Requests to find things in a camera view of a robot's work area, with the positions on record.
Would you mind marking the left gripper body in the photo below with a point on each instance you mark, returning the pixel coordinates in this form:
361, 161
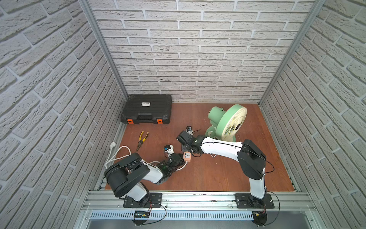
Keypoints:
177, 159

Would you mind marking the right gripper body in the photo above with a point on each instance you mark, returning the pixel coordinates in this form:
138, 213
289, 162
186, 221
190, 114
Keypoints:
185, 148

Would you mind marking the pink power strip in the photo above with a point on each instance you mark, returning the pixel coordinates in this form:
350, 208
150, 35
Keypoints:
187, 157

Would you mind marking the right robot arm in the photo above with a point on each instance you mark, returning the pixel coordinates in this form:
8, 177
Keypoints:
251, 159

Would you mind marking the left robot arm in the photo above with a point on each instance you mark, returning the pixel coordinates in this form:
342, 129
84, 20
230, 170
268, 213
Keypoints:
125, 177

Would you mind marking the green desk fan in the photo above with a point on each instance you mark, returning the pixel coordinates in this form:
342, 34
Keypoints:
225, 124

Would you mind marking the black plastic tool case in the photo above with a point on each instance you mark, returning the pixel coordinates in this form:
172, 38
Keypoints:
147, 108

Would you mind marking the small green circuit board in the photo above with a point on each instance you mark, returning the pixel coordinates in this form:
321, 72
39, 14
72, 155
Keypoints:
139, 214

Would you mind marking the yellow handled pliers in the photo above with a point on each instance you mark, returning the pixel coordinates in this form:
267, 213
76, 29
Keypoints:
141, 140

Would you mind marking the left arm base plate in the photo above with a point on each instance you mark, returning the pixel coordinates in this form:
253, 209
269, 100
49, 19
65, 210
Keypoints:
151, 200

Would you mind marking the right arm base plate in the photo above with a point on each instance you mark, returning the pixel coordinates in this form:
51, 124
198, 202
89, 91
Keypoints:
253, 201

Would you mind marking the aluminium front rail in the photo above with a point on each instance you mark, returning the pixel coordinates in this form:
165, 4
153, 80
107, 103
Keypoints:
190, 200

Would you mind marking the left aluminium corner post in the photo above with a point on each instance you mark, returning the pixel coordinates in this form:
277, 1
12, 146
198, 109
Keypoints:
103, 45

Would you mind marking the aluminium corner post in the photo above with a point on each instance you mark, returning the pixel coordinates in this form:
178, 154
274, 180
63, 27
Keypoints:
310, 18
103, 45

